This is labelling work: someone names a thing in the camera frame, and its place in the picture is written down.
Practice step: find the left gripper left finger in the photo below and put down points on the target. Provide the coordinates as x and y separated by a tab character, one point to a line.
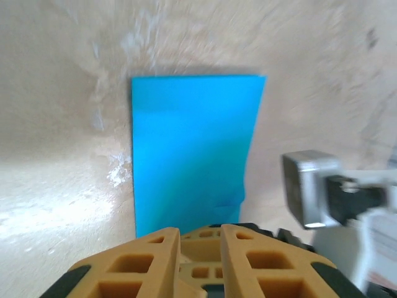
124	264

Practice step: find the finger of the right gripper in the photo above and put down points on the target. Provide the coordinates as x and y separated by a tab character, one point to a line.
291	238

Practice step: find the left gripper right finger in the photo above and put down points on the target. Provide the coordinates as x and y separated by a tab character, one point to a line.
279	267

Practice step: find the blue cloth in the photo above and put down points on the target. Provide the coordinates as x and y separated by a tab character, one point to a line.
192	149

